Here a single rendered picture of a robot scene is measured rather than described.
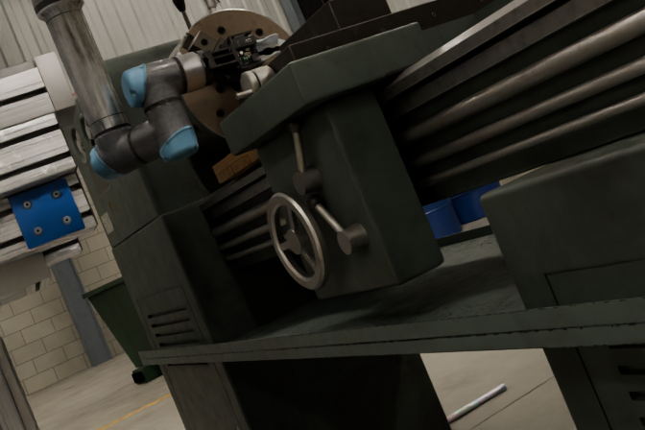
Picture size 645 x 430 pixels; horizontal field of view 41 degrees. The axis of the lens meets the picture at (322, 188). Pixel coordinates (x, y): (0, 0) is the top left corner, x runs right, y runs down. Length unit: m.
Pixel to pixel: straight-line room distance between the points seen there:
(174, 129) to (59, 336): 10.26
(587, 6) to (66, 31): 1.12
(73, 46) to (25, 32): 10.98
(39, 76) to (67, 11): 0.41
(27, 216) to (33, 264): 0.12
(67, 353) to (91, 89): 10.20
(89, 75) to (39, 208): 0.43
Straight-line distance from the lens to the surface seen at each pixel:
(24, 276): 1.46
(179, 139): 1.64
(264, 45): 1.80
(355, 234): 1.16
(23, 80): 1.38
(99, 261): 12.01
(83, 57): 1.75
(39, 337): 11.80
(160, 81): 1.66
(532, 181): 0.90
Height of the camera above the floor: 0.73
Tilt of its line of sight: 1 degrees up
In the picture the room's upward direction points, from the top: 23 degrees counter-clockwise
